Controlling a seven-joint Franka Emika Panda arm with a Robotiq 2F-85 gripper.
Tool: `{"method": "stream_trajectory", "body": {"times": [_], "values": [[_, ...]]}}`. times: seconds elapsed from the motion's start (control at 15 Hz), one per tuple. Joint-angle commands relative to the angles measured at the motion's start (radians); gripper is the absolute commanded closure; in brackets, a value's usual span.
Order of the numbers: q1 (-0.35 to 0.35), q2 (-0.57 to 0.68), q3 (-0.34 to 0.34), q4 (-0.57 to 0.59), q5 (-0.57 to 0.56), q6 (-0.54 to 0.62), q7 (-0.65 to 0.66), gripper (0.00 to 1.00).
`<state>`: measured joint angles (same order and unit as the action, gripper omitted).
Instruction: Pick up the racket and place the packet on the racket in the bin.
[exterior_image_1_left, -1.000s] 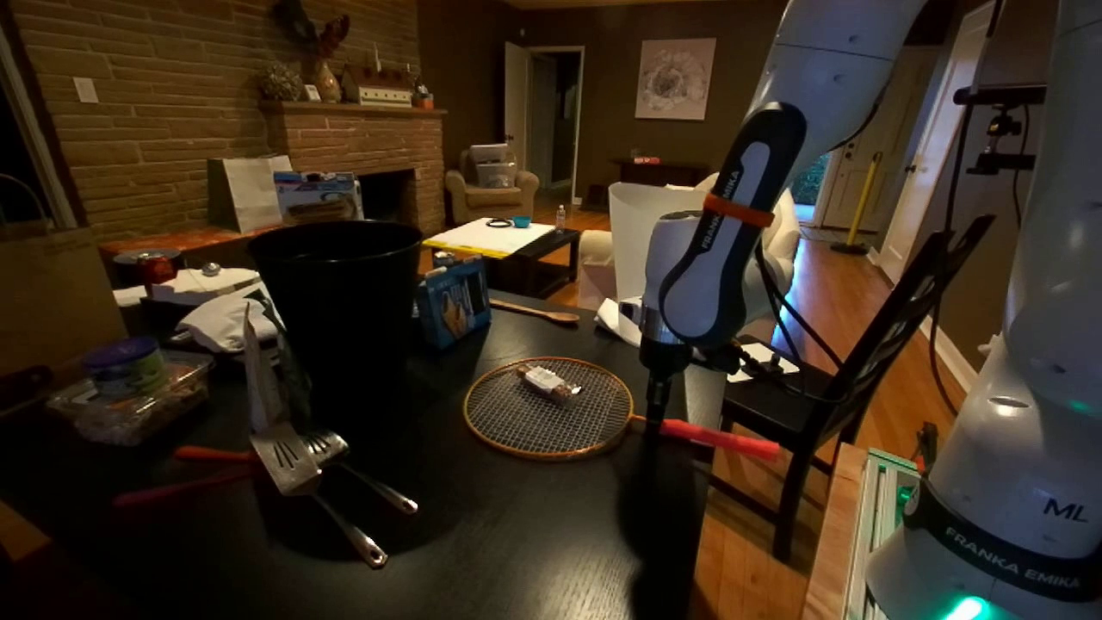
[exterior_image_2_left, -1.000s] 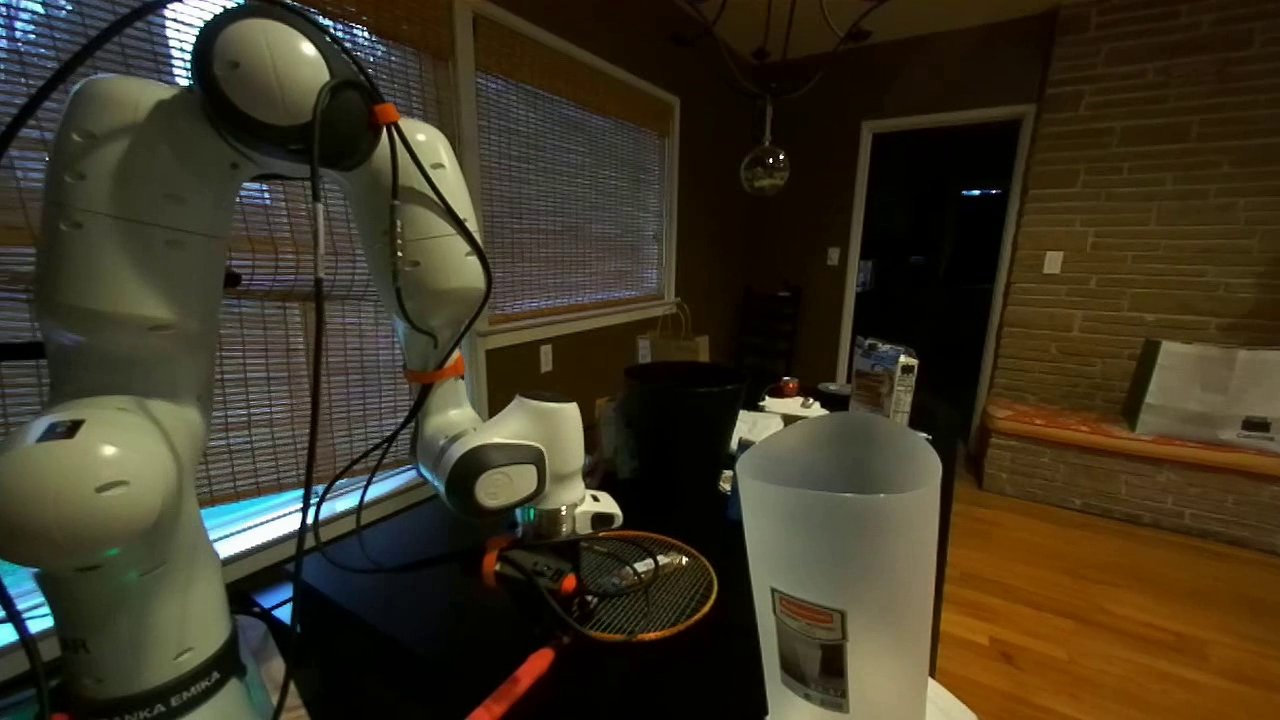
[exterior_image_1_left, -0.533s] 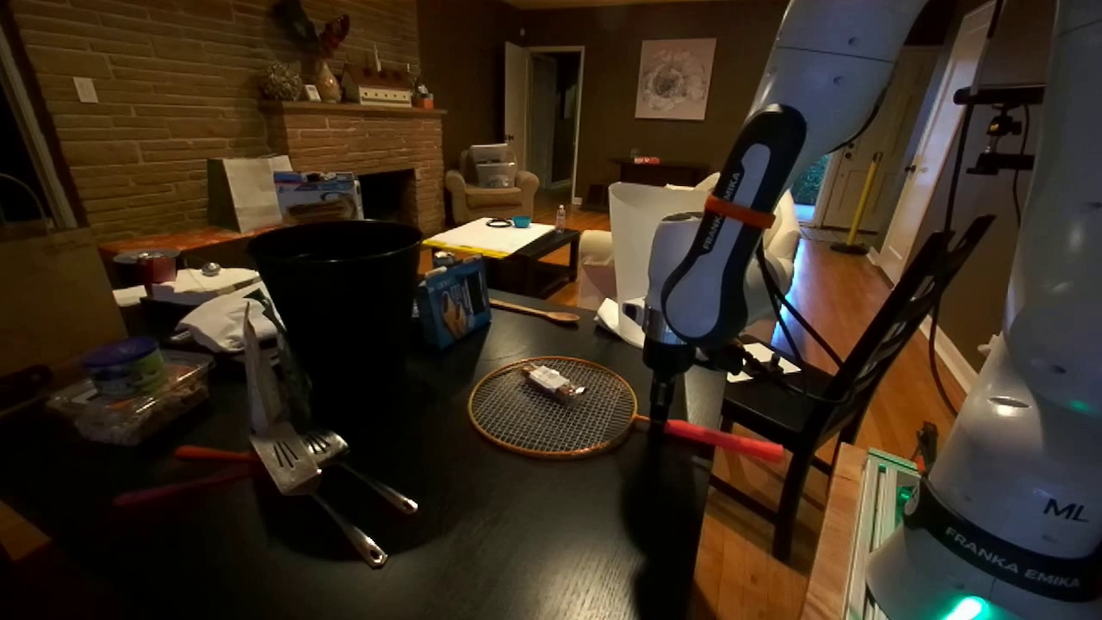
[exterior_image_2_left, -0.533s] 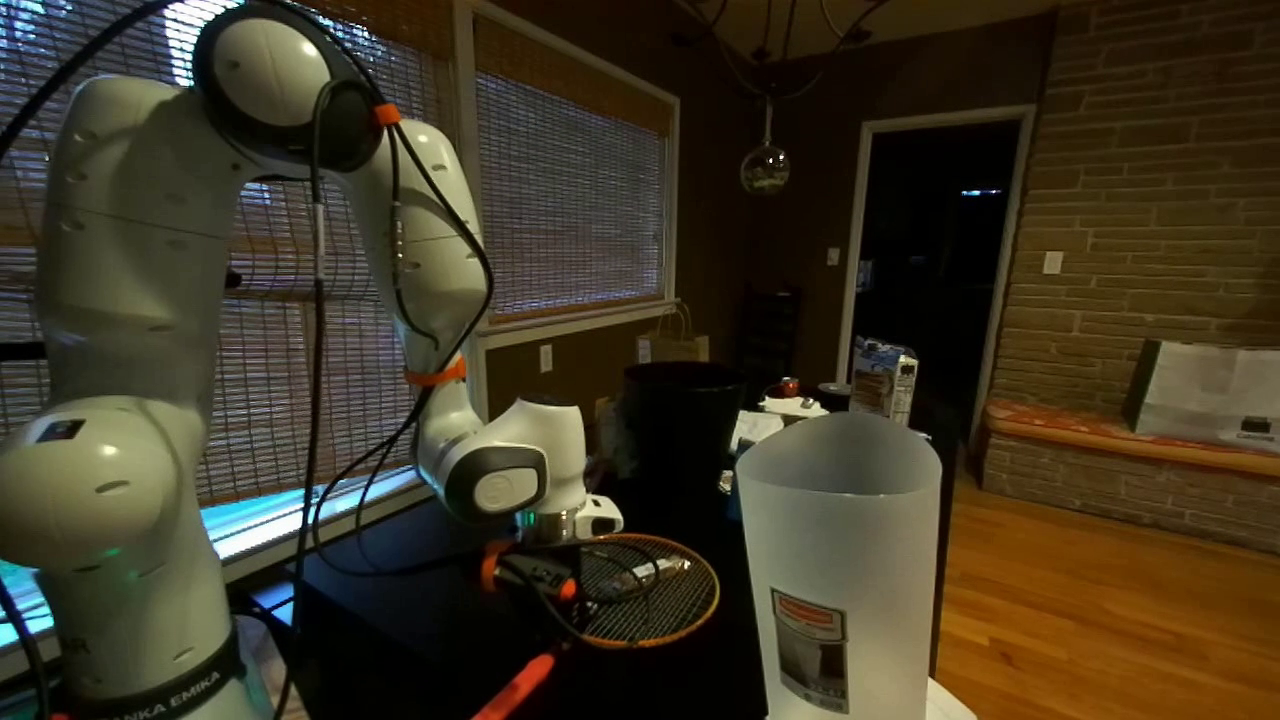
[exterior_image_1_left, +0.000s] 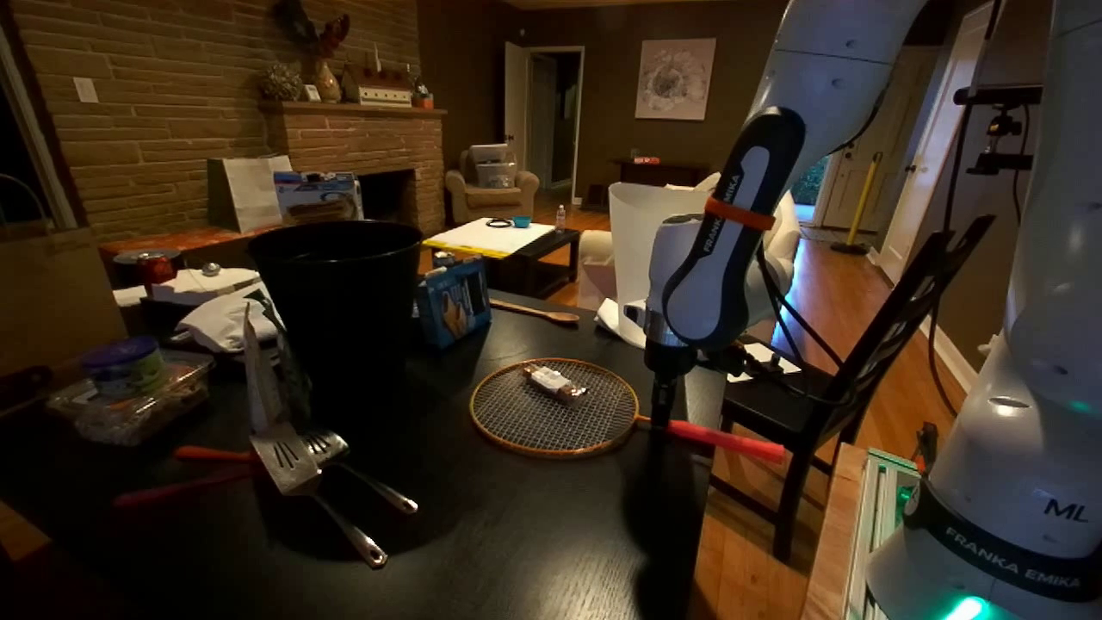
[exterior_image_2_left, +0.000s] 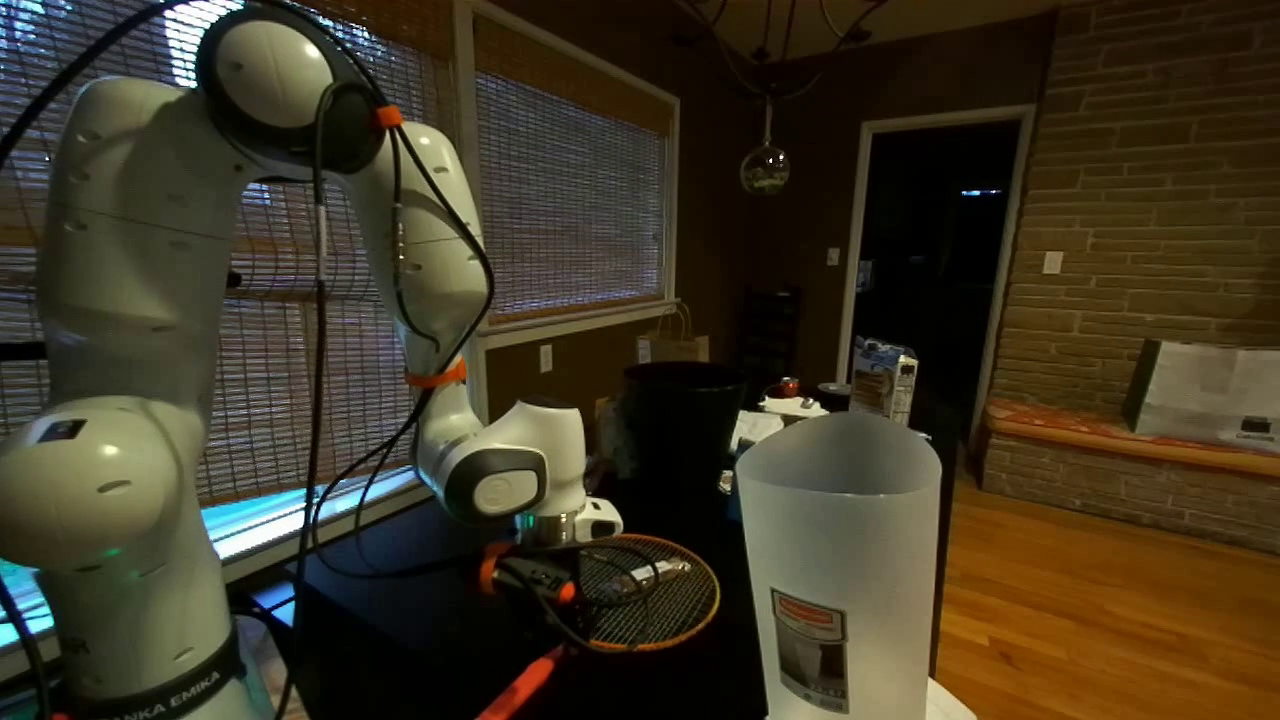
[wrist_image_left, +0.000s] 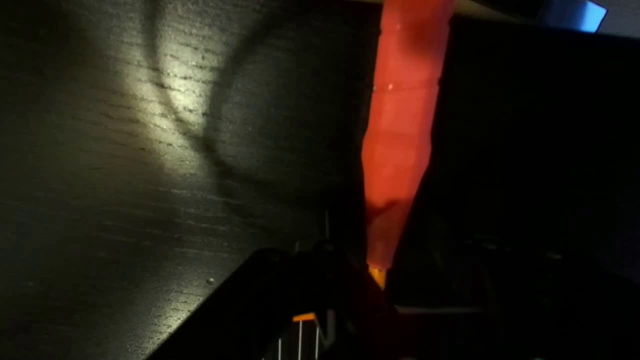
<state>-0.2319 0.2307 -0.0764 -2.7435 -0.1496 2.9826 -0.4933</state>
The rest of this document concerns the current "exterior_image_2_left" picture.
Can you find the frosted white plastic bin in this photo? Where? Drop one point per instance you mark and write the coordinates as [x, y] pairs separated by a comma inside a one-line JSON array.
[[840, 535]]

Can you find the white wall outlet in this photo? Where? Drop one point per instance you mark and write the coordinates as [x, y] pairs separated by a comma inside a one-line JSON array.
[[547, 356]]

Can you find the brick hearth ledge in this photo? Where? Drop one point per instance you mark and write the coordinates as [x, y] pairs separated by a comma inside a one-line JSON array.
[[1133, 445]]

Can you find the small woven window blind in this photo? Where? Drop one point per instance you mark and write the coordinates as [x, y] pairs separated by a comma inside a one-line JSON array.
[[573, 203]]

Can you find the brown paper bag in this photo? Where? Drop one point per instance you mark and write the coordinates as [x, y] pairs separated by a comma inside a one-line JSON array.
[[675, 350]]

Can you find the large woven window blind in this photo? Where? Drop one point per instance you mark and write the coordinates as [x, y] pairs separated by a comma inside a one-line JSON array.
[[356, 321]]

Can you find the white switch beside doorway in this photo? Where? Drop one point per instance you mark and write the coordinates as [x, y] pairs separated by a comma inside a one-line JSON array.
[[835, 259]]

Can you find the blue printed carton box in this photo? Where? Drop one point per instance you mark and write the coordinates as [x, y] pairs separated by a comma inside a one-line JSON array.
[[885, 386]]

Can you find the white framed dark doorway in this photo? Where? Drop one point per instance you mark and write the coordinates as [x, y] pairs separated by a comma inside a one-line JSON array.
[[935, 264]]

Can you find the black tall cabinet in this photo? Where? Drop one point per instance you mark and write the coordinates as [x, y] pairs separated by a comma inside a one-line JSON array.
[[768, 333]]

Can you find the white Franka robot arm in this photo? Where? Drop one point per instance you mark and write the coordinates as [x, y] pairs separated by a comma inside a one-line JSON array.
[[132, 264]]

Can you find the black round bin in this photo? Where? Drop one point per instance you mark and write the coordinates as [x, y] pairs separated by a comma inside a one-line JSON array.
[[683, 425]]

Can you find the white wall light switch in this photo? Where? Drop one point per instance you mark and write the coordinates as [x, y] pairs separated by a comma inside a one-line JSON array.
[[1052, 263]]

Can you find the glass globe pendant lamp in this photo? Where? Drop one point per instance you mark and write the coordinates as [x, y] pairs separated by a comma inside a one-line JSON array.
[[765, 169]]

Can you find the white paper stack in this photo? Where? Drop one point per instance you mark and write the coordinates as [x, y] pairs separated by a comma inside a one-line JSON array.
[[801, 404]]

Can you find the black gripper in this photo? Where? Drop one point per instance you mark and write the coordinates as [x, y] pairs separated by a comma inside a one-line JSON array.
[[542, 569]]

